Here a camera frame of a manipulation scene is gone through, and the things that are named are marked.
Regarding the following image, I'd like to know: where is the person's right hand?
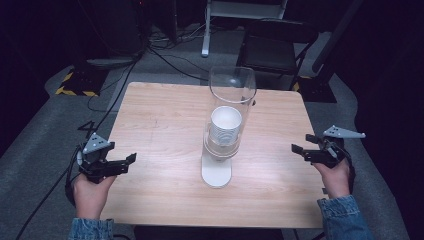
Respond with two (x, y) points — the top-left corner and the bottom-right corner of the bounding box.
(312, 159), (353, 200)

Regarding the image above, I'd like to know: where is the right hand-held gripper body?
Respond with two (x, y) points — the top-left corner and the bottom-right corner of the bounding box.
(311, 124), (367, 170)

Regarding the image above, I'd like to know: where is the long black floor cable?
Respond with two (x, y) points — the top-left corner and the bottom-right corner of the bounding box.
(87, 49), (145, 134)

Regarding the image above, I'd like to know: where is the black folding chair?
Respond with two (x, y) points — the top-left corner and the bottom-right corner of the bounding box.
(235, 19), (320, 92)

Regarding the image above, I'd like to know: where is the person's left hand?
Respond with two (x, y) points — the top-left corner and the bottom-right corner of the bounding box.
(72, 172), (118, 220)

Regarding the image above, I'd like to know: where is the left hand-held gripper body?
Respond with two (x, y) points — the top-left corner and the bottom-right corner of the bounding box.
(77, 132), (116, 185)

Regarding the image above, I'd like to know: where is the black stand with slanted pole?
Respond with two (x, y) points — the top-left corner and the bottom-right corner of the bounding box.
(292, 0), (366, 104)

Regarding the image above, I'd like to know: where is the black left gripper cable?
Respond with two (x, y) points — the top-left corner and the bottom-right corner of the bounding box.
(14, 145), (83, 240)

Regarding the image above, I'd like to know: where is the clear cup dispenser white base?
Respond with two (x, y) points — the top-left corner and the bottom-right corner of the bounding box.
(200, 65), (258, 189)

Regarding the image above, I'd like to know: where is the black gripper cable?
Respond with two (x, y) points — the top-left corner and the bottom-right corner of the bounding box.
(14, 145), (83, 240)
(343, 146), (357, 196)

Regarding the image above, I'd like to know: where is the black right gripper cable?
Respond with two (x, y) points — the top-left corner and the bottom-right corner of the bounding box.
(343, 146), (357, 196)

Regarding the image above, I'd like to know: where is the black yellow striped stand base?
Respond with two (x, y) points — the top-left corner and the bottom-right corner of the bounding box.
(54, 67), (110, 98)

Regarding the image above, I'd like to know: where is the stack of white paper cups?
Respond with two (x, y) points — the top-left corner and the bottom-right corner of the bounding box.
(208, 105), (243, 147)

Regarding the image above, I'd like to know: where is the thin black floor cable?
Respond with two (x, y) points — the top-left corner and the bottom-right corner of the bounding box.
(146, 45), (210, 82)

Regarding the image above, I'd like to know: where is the white desk frame leg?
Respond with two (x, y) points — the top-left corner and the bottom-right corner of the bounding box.
(200, 0), (290, 58)

